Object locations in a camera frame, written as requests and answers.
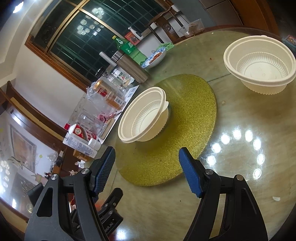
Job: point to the clear plastic container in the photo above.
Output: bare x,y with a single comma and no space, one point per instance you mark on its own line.
192,28

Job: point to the wooden sideboard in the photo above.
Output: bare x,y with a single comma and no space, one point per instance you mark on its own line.
52,156

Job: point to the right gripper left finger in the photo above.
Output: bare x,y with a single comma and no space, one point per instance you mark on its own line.
98,173

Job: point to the wooden chair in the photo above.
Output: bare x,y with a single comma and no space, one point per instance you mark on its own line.
165,26

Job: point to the steel thermos flask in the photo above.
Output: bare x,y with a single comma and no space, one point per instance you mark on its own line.
130,66

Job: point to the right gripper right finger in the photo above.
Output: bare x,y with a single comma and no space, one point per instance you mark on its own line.
227,208

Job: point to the grey refrigerator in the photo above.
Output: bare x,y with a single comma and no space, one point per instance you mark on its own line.
212,13

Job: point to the gold glitter turntable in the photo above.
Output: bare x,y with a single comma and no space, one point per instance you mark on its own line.
191,121

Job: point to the green plastic bottle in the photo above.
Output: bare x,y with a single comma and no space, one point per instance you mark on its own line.
129,49

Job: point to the dark barred window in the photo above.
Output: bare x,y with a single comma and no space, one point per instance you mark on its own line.
69,35

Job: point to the large beige plastic bowl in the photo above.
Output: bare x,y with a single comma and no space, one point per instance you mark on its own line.
263,64

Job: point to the red white liquor bottle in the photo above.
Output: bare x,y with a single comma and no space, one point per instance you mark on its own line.
79,132

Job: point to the small beige plastic bowl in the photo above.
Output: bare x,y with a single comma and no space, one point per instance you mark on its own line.
145,117

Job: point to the framed wall picture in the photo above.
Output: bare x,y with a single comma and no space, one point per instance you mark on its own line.
24,150

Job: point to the blue white food plate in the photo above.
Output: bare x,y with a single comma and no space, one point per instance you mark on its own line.
154,59

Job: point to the clear glass pitcher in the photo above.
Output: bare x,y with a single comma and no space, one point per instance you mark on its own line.
93,118

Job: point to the white tube carton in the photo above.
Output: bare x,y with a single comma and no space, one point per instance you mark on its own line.
79,145

